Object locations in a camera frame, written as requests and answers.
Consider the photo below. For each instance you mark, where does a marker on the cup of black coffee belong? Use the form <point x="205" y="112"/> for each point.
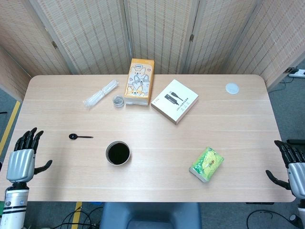
<point x="118" y="153"/>

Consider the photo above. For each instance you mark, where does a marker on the black desk control panel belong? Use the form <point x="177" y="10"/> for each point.
<point x="259" y="203"/>

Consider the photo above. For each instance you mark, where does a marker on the small clear plastic jar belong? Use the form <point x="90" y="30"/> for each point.
<point x="118" y="101"/>

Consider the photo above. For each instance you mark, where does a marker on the clear plastic straw bundle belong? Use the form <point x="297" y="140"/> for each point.
<point x="100" y="95"/>

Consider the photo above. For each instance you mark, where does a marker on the orange corgi tissue box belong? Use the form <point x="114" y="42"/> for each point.
<point x="138" y="81"/>

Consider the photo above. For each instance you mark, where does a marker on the small black spoon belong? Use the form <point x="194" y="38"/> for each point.
<point x="72" y="136"/>

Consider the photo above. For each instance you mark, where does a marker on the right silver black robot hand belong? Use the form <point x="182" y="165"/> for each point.
<point x="296" y="174"/>

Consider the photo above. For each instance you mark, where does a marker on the white power strip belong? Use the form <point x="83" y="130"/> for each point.
<point x="300" y="72"/>

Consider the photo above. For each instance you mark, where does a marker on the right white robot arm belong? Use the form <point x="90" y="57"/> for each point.
<point x="302" y="207"/>

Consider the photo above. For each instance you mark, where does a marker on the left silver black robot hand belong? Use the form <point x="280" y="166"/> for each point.
<point x="20" y="164"/>

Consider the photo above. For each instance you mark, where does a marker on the woven folding screen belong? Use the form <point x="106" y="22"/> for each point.
<point x="90" y="35"/>

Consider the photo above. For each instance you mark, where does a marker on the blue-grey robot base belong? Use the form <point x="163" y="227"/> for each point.
<point x="150" y="214"/>

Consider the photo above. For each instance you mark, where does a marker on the round white desk grommet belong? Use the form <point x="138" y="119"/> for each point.
<point x="232" y="88"/>

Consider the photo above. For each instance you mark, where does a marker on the green tissue pack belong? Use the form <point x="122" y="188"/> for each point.
<point x="206" y="164"/>

